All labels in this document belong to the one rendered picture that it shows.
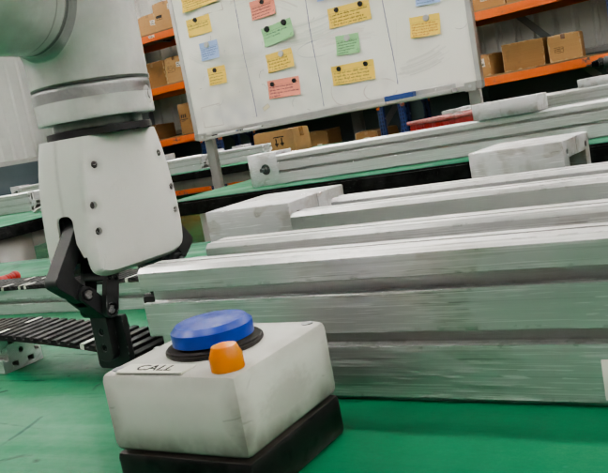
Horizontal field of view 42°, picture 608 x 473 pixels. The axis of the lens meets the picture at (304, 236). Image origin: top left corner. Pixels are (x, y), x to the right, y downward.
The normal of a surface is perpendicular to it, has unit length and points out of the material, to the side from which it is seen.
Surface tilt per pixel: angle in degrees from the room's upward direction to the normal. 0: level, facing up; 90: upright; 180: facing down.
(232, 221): 90
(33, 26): 135
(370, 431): 0
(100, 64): 91
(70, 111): 91
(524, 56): 93
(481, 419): 0
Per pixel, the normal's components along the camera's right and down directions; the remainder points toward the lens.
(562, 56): -0.39, 0.34
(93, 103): 0.21, 0.11
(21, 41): 0.56, 0.82
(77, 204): -0.32, 0.11
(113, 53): 0.65, 0.00
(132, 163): 0.87, -0.07
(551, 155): -0.57, 0.22
